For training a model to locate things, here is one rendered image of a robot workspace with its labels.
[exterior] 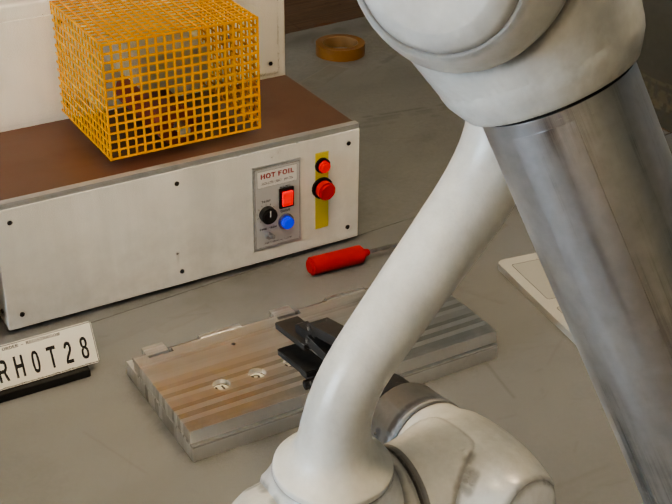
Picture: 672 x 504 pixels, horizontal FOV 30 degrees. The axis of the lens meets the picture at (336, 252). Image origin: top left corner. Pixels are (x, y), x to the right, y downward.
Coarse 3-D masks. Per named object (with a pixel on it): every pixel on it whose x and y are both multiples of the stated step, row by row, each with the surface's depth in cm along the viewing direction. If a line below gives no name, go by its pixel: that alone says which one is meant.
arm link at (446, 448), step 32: (416, 416) 117; (448, 416) 115; (480, 416) 116; (416, 448) 110; (448, 448) 110; (480, 448) 110; (512, 448) 110; (416, 480) 108; (448, 480) 108; (480, 480) 107; (512, 480) 107; (544, 480) 108
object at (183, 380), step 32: (448, 320) 167; (480, 320) 167; (192, 352) 160; (224, 352) 160; (256, 352) 160; (416, 352) 160; (448, 352) 162; (160, 384) 154; (192, 384) 154; (256, 384) 154; (288, 384) 154; (192, 416) 148; (224, 416) 148; (256, 416) 150
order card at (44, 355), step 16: (48, 336) 160; (64, 336) 161; (80, 336) 162; (0, 352) 157; (16, 352) 158; (32, 352) 159; (48, 352) 160; (64, 352) 161; (80, 352) 162; (96, 352) 163; (0, 368) 157; (16, 368) 158; (32, 368) 159; (48, 368) 160; (64, 368) 161; (0, 384) 157; (16, 384) 158
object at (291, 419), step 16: (368, 288) 175; (144, 352) 161; (160, 352) 161; (464, 352) 164; (480, 352) 164; (496, 352) 166; (128, 368) 161; (416, 368) 160; (432, 368) 161; (448, 368) 162; (464, 368) 164; (144, 384) 157; (160, 416) 154; (288, 416) 152; (176, 432) 150; (240, 432) 149; (256, 432) 150; (272, 432) 151; (192, 448) 146; (208, 448) 147; (224, 448) 149
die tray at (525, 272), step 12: (504, 264) 186; (516, 264) 186; (528, 264) 186; (540, 264) 186; (516, 276) 183; (528, 276) 183; (540, 276) 183; (528, 288) 180; (540, 288) 180; (540, 300) 177; (552, 300) 177; (552, 312) 175; (564, 324) 172
